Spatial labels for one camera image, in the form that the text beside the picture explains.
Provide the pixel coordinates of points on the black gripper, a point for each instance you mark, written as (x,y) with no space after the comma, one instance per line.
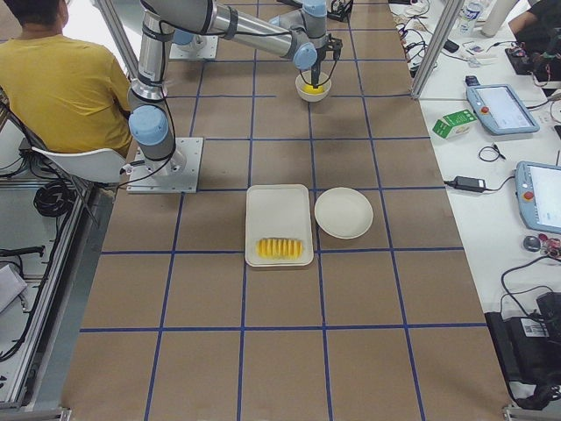
(317,61)

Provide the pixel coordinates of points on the white bowl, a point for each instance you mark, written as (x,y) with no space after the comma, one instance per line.
(305,78)

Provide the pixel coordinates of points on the yellow lemon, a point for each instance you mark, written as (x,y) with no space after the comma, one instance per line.
(313,91)

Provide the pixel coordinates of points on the cream round plate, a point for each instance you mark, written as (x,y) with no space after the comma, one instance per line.
(343,213)

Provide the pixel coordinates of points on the white rectangular tray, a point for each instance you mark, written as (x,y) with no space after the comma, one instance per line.
(277,211)

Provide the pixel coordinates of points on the green white carton box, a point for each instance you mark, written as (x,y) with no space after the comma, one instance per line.
(454,124)

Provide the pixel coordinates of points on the blue teach pendant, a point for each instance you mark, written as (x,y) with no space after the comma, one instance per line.
(537,188)
(500,110)

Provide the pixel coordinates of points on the black power adapter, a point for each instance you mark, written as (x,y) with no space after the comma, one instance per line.
(469,184)

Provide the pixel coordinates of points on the white chair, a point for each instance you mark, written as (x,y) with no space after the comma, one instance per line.
(101,165)

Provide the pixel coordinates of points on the person in yellow shirt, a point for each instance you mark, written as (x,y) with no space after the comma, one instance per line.
(71,93)

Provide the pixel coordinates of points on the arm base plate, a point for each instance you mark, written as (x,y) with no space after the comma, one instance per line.
(180,175)
(200,48)

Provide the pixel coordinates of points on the aluminium frame post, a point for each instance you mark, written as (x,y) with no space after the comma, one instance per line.
(445,22)

